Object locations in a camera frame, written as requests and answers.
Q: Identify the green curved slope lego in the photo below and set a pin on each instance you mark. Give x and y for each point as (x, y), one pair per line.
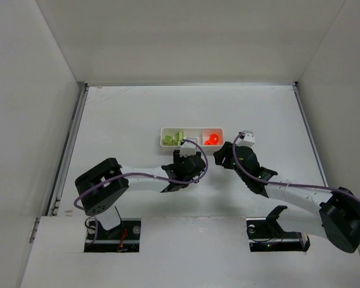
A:
(179, 136)

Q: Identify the green square lego upside-down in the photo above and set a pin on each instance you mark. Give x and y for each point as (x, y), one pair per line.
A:
(168, 141)

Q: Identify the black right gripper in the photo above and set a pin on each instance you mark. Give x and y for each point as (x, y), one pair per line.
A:
(227, 153)

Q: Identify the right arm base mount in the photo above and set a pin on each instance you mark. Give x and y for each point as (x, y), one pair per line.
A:
(266, 235)

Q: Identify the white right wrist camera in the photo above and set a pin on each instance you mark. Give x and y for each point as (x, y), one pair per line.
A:
(246, 138)

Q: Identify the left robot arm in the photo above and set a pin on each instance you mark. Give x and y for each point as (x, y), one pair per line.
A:
(100, 187)

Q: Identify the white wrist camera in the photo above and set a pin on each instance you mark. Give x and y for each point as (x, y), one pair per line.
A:
(246, 138)
(188, 147)

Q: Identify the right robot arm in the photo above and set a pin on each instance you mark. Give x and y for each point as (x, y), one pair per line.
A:
(336, 211)

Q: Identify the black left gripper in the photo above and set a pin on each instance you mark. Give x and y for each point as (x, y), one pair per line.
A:
(180, 162)

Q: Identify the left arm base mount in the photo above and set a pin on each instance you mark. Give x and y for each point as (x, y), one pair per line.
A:
(123, 238)

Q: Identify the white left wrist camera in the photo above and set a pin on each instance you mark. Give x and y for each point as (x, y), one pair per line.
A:
(188, 147)

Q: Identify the white three-compartment plastic tray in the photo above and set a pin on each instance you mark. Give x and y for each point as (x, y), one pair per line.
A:
(201, 134)

